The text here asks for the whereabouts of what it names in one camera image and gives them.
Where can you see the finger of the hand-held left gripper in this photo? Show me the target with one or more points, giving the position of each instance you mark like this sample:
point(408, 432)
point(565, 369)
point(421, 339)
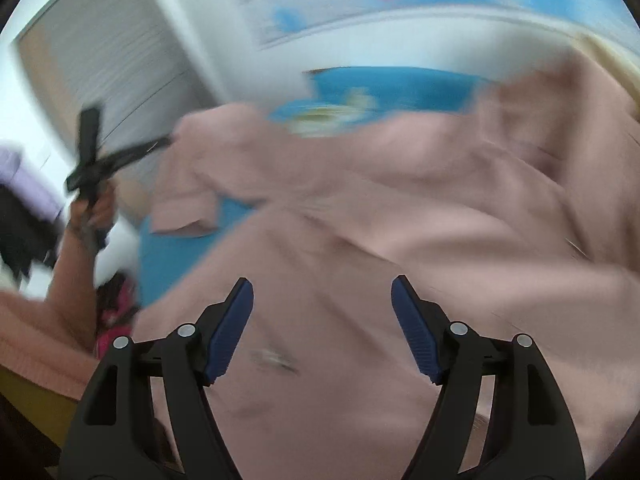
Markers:
point(115, 162)
point(90, 132)

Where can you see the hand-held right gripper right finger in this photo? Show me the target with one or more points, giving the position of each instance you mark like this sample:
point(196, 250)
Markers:
point(415, 330)

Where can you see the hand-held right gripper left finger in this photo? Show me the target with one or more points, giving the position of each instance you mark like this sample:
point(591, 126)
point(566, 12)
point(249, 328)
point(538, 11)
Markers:
point(230, 335)

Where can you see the pink garment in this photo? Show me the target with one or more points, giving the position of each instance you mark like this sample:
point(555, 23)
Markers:
point(400, 210)

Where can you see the person's left forearm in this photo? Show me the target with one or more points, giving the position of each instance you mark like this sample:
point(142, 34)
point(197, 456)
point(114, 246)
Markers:
point(72, 290)

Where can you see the person's left hand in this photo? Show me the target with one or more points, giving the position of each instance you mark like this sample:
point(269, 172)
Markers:
point(100, 210)

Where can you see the purple cloth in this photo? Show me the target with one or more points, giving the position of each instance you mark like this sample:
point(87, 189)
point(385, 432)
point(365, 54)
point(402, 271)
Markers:
point(30, 180)

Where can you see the wooden wardrobe door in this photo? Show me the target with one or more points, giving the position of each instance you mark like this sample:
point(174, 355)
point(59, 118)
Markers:
point(110, 45)

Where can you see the pink and black bag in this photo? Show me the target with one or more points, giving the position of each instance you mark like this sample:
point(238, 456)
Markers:
point(115, 315)

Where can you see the dark cloth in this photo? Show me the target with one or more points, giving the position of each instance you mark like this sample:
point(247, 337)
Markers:
point(25, 240)

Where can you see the salmon knit sleeve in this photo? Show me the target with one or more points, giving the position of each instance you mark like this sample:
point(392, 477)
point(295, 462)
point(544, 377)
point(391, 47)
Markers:
point(35, 340)

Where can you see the blue floral bed sheet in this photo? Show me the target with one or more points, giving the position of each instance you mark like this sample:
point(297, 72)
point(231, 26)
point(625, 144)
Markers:
point(390, 90)

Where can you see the cream garment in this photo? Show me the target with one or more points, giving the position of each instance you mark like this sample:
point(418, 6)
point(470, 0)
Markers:
point(612, 67)

